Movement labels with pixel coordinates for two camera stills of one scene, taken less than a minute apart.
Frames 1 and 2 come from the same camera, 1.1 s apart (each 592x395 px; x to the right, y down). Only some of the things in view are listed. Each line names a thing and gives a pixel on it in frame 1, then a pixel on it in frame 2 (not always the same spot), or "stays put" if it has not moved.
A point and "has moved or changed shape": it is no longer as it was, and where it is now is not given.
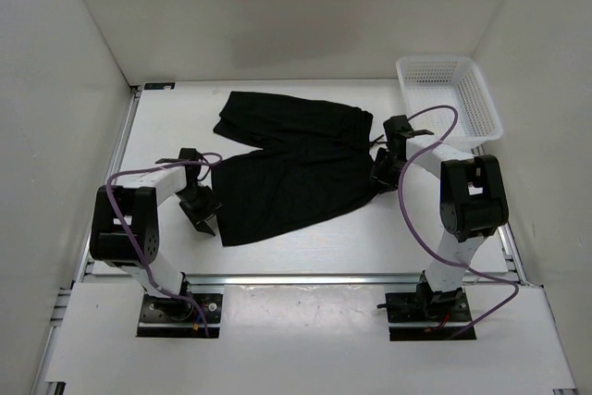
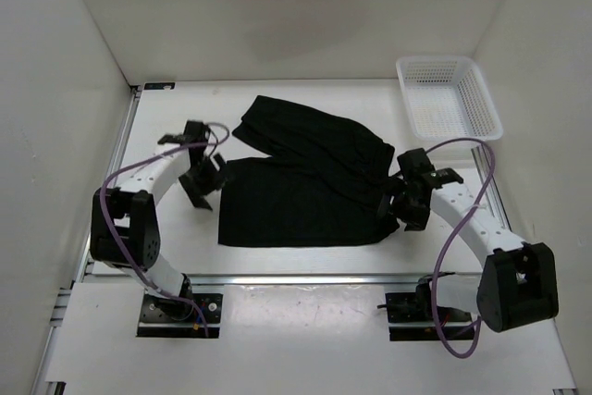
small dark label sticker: [158, 85] stays put
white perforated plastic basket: [431, 82] stays put
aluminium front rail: [102, 280] stays put
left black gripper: [197, 218] to [196, 193]
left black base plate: [162, 316] stays put
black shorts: [314, 161] has moved or changed shape
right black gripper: [378, 175] to [415, 221]
